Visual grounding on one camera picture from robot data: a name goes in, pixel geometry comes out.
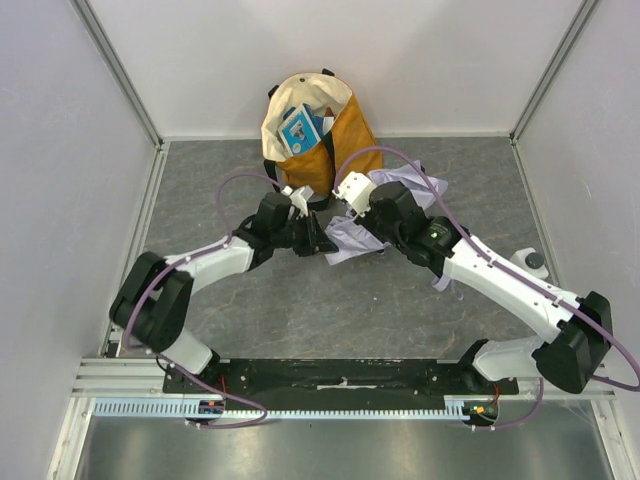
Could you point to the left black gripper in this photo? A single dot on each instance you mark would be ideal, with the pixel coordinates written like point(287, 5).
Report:
point(306, 235)

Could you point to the lavender folding umbrella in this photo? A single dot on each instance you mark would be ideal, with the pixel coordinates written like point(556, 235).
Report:
point(396, 217)

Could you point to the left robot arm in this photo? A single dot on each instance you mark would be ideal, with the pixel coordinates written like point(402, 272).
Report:
point(156, 293)

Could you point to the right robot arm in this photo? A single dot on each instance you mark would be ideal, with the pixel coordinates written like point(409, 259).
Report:
point(567, 345)

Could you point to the yellow canvas tote bag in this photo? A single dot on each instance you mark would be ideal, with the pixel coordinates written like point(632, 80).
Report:
point(327, 95)

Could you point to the blue boxed item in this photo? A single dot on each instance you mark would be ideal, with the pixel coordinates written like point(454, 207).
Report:
point(300, 129)

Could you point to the white card in bag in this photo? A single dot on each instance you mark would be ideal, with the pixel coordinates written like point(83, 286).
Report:
point(327, 124)

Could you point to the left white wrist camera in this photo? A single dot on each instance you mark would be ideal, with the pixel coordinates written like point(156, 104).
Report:
point(299, 198)

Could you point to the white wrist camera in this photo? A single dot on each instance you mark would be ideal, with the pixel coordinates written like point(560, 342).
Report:
point(299, 198)
point(355, 190)

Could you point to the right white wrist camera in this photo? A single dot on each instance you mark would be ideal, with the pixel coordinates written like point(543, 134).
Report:
point(355, 190)

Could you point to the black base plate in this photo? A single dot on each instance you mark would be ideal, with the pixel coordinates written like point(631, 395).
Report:
point(350, 384)

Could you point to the light blue cable duct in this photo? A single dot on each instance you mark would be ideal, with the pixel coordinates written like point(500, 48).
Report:
point(201, 409)

